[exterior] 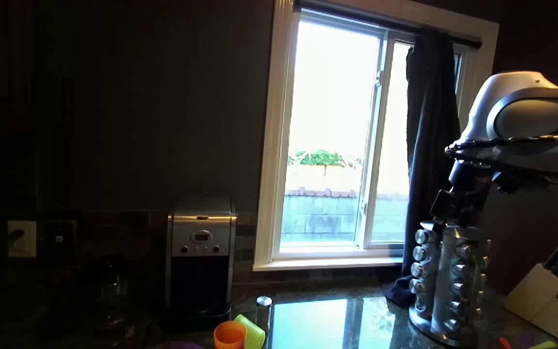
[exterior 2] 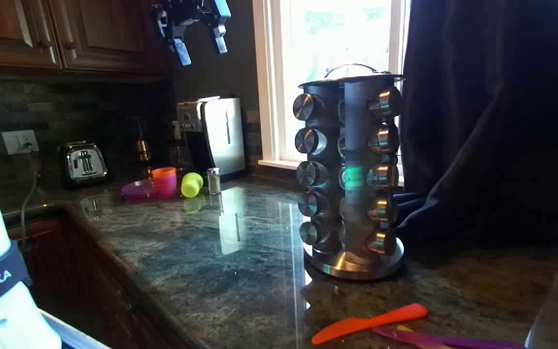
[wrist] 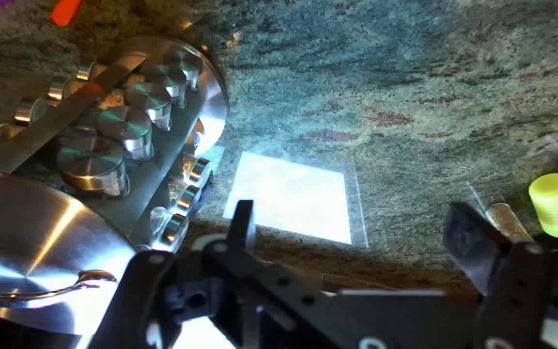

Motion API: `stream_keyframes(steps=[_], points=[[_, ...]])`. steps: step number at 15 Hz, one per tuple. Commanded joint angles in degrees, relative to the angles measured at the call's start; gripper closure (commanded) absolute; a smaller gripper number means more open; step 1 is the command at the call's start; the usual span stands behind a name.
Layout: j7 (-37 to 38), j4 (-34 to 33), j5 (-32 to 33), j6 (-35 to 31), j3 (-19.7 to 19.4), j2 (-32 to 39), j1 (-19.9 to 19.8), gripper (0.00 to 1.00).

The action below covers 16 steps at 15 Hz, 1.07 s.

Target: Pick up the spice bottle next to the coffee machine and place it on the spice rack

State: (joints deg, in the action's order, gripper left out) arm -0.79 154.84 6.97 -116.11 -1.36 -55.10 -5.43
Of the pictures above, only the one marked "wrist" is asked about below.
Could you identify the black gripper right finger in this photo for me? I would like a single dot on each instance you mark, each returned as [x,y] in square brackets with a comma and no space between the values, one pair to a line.
[473,249]

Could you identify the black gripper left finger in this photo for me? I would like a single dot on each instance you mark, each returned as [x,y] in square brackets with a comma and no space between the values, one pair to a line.
[242,224]

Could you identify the steel rotating spice rack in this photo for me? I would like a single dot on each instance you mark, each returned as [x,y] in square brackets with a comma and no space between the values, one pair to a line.
[91,195]

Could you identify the small orange plastic item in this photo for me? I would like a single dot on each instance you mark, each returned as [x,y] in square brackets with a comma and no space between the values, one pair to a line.
[64,12]

